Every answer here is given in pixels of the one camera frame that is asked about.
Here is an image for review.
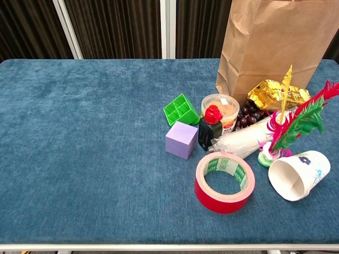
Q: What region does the clear plastic bag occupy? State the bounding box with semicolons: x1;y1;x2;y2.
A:
208;110;295;159

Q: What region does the gold foil snack packet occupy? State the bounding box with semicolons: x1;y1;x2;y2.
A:
247;79;311;112

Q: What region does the colourful feather shuttlecock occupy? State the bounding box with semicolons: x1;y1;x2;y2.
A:
257;65;339;169

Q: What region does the white paper cup flower print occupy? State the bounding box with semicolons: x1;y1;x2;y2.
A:
267;150;331;202

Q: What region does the purple foam cube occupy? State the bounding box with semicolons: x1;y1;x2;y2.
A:
165;121;199;160

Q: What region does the green plastic grid block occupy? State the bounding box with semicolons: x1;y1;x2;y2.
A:
163;93;201;126

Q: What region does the black bottle with red cap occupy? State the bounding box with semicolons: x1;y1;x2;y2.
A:
198;105;224;152

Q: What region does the clear tub of rubber bands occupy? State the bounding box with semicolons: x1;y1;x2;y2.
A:
201;93;240;134

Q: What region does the dark purple grape bunch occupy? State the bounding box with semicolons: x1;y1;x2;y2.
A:
233;99;273;132

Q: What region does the blue velvet table cover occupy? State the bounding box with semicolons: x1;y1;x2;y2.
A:
0;58;339;246

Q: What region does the red tape roll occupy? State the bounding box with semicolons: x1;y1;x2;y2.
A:
194;151;256;214

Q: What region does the dark brown pleated curtain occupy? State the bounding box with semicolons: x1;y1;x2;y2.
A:
175;0;234;59
322;34;339;64
64;0;163;60
0;0;74;63

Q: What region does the brown paper bag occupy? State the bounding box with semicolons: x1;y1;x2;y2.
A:
215;0;339;104

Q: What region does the white partition frame post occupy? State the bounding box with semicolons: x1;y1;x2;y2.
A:
159;0;177;60
52;0;83;60

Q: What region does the white table frame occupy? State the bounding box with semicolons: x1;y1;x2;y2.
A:
0;243;339;254

